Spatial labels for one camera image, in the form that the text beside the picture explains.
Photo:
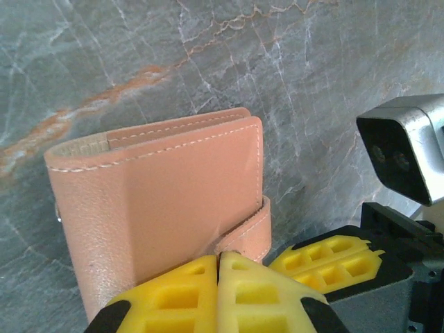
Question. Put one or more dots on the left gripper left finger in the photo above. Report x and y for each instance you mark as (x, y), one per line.
(173, 305)

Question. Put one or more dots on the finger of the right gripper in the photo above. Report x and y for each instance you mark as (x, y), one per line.
(329, 274)
(329, 248)

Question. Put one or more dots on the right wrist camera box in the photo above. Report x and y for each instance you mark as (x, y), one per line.
(416, 138)

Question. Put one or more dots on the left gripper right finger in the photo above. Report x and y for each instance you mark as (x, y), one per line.
(263, 305)

